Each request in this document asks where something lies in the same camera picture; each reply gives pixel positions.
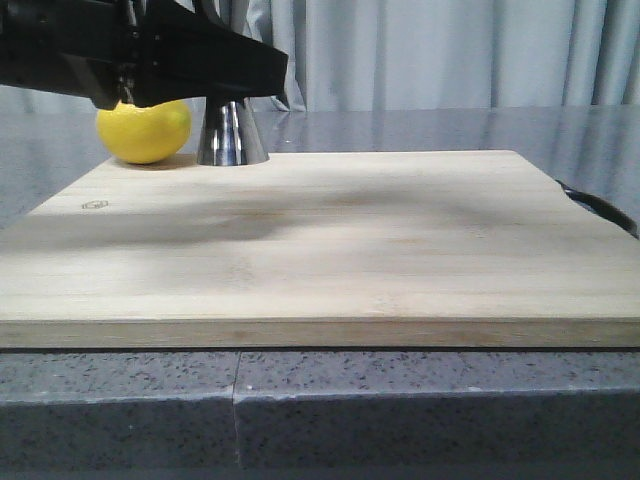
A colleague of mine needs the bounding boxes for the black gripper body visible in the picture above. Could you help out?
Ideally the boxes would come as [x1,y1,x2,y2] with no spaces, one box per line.
[0,0,141,110]

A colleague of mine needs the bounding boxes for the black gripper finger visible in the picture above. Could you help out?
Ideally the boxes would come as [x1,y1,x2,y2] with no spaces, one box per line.
[132,0,290,109]

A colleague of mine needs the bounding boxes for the steel double jigger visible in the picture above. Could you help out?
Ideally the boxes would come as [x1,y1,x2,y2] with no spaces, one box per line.
[196,97,269,167]

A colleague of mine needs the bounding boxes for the yellow lemon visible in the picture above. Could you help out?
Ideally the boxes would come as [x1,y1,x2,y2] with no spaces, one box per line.
[95,100,192,165]

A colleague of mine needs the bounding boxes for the grey curtain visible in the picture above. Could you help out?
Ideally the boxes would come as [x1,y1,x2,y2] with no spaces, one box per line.
[1,1,639,113]

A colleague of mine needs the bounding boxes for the light wooden cutting board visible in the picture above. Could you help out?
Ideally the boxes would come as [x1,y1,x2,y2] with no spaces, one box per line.
[1,151,639,348]

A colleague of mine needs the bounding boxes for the black cutting board strap handle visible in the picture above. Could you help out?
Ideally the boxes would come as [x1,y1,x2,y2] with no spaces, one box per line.
[556,180,639,239]

